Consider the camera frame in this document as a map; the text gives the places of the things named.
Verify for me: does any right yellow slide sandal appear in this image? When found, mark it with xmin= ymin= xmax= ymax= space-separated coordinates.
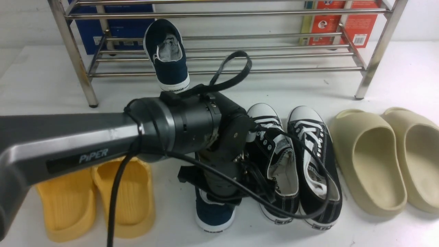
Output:
xmin=91 ymin=157 xmax=156 ymax=239

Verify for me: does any blue box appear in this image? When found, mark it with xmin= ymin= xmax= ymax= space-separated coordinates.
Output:
xmin=73 ymin=3 xmax=155 ymax=55

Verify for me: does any black cable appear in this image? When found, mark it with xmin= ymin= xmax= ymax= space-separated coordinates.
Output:
xmin=106 ymin=51 xmax=331 ymax=247

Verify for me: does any right beige foam slide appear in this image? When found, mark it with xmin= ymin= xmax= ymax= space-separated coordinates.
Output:
xmin=382 ymin=107 xmax=439 ymax=215

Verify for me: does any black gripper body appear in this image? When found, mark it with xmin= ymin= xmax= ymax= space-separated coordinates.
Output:
xmin=178 ymin=114 xmax=275 ymax=206

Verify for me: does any left yellow slide sandal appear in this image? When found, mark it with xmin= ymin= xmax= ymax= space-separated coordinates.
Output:
xmin=36 ymin=168 xmax=96 ymax=243

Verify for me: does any left beige foam slide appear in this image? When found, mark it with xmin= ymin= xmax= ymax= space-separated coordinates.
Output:
xmin=329 ymin=108 xmax=407 ymax=217

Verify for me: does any red box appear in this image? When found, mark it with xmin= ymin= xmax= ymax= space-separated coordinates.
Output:
xmin=301 ymin=1 xmax=379 ymax=48

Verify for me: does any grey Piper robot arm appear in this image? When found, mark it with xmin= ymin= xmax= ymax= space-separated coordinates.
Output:
xmin=1 ymin=91 xmax=273 ymax=239

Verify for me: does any stainless steel shoe rack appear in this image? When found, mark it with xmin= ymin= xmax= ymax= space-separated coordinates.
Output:
xmin=48 ymin=0 xmax=408 ymax=108

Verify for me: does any left black canvas sneaker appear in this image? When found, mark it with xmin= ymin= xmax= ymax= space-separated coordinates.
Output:
xmin=246 ymin=103 xmax=299 ymax=225

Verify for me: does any navy slip-on shoe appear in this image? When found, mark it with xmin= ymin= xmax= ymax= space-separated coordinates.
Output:
xmin=143 ymin=19 xmax=190 ymax=93
xmin=195 ymin=188 xmax=236 ymax=233

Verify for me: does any black canvas sneaker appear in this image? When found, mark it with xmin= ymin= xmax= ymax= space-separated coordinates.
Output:
xmin=287 ymin=105 xmax=342 ymax=231
xmin=246 ymin=103 xmax=299 ymax=225

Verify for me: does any right black canvas sneaker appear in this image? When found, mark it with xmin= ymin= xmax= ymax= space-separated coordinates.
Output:
xmin=287 ymin=105 xmax=342 ymax=231

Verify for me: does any yellow slide sandal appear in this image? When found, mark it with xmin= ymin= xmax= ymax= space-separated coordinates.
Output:
xmin=36 ymin=168 xmax=96 ymax=243
xmin=91 ymin=157 xmax=156 ymax=239

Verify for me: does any beige foam slide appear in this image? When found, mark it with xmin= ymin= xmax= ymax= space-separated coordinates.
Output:
xmin=329 ymin=108 xmax=407 ymax=217
xmin=382 ymin=107 xmax=439 ymax=215

